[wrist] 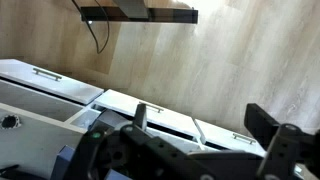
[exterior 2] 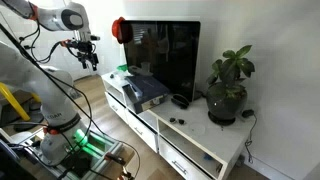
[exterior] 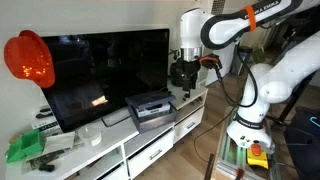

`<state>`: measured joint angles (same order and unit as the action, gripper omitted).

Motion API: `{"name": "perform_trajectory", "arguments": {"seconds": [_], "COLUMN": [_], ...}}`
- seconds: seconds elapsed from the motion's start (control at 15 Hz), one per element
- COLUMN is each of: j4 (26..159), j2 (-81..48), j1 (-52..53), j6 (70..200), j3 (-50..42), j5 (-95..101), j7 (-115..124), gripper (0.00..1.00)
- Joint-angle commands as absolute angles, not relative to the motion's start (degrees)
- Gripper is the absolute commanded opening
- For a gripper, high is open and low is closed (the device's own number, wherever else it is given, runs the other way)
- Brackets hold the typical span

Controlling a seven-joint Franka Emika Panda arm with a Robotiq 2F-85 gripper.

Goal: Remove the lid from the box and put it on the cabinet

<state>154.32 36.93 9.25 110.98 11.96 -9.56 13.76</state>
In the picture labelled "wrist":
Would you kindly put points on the right silver drawer handle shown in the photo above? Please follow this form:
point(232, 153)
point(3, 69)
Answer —
point(239, 136)

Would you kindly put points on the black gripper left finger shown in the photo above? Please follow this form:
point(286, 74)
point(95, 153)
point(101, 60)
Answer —
point(130, 147)

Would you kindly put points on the white cabinet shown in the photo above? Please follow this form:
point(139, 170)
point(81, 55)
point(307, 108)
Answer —
point(40, 115)

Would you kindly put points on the middle silver drawer handle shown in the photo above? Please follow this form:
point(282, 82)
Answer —
point(158, 109)

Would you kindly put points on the left silver drawer handle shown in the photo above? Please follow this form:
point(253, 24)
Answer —
point(45, 73)

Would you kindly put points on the dark metal stand base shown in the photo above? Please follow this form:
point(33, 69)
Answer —
point(138, 11)

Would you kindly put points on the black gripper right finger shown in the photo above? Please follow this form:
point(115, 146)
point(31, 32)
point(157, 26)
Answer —
point(285, 144)

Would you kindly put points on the silver drawer handle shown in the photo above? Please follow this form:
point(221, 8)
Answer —
point(158, 109)
point(239, 136)
point(45, 73)

